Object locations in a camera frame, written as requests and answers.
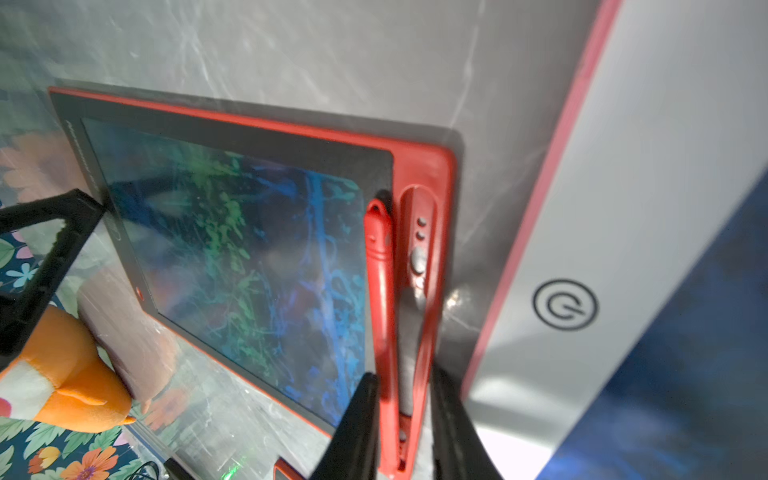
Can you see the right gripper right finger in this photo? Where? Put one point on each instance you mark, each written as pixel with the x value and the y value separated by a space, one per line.
pixel 458 452

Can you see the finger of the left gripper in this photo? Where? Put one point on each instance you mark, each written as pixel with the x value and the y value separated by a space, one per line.
pixel 21 312

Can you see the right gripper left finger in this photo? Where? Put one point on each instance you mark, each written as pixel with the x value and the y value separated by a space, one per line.
pixel 352 453

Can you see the red stylus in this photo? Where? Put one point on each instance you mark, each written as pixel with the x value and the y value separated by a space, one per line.
pixel 378 229

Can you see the rear red writing tablet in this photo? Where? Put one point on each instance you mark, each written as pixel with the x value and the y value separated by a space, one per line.
pixel 244 235

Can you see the pink white writing tablet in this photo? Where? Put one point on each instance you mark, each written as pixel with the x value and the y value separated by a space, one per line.
pixel 628 335

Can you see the orange shark plush toy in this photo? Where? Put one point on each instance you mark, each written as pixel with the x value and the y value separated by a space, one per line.
pixel 59 379

